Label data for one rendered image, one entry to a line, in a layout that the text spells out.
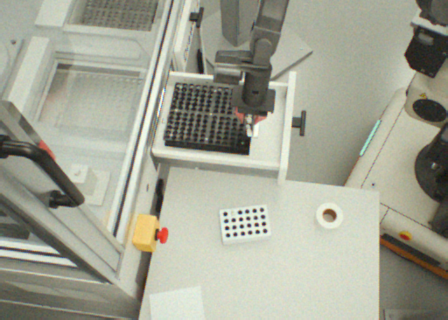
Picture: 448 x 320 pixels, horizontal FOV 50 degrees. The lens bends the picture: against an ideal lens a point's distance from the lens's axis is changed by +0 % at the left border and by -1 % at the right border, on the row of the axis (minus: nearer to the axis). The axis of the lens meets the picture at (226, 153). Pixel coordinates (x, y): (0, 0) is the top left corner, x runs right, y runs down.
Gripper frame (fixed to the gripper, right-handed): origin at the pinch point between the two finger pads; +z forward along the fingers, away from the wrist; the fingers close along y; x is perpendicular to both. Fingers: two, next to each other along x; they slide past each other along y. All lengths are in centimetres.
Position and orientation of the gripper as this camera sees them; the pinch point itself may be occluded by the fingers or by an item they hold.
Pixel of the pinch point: (248, 120)
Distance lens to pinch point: 121.5
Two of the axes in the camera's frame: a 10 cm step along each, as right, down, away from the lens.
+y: 9.9, 1.4, 0.0
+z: -0.8, 5.3, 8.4
